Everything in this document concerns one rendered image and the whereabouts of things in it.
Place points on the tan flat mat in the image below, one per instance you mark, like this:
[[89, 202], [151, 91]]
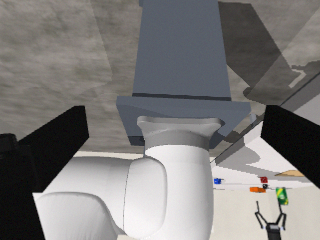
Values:
[[294, 173]]

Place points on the red die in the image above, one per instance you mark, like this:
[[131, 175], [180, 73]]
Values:
[[263, 179]]

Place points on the blue die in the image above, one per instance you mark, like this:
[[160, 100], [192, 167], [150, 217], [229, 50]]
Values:
[[217, 181]]

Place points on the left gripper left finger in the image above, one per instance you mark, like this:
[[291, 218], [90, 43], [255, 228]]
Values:
[[30, 165]]

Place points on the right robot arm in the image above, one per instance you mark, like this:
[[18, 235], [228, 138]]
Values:
[[273, 228]]

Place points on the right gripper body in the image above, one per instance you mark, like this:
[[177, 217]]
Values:
[[271, 235]]

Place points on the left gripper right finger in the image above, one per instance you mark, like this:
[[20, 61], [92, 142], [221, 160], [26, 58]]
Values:
[[294, 138]]

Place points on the green soda can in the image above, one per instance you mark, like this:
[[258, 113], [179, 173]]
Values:
[[282, 195]]

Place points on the orange multimeter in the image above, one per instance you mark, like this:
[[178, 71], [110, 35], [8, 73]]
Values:
[[257, 189]]

